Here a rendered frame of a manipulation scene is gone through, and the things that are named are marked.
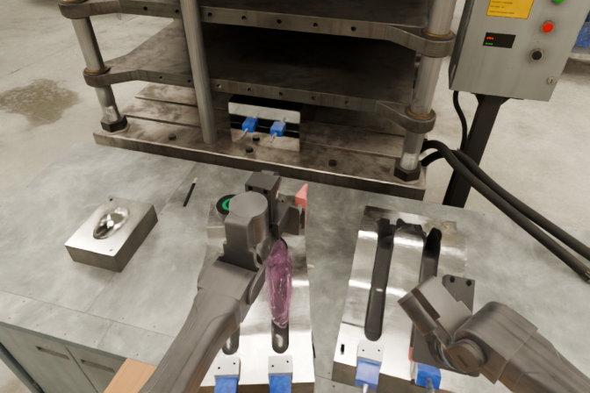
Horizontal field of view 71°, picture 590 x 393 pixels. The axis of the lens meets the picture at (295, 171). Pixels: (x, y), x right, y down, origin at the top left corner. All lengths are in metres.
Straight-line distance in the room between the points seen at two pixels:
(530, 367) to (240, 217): 0.39
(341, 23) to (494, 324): 0.96
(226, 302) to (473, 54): 1.07
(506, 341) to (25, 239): 1.26
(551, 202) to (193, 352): 2.59
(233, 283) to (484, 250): 0.86
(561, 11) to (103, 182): 1.47
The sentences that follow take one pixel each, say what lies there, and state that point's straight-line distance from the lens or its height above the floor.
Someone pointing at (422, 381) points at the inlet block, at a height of 0.93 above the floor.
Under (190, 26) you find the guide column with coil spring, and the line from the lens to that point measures 1.43.
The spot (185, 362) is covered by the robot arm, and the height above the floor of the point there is 1.23.
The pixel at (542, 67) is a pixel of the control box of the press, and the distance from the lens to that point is 1.45.
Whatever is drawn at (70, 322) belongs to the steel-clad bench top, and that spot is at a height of 0.80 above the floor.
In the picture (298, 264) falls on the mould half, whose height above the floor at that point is 0.89.
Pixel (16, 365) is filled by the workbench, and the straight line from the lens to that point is 1.80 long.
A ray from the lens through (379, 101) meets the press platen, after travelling 1.40.
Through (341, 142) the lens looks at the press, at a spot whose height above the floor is 0.79.
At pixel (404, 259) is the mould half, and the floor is 0.92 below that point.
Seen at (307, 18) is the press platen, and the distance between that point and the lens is 1.33.
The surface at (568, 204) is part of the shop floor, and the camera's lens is 2.96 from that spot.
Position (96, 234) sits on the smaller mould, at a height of 0.86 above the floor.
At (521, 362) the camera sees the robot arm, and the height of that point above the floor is 1.26.
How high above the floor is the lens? 1.72
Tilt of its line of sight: 39 degrees down
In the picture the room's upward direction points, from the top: straight up
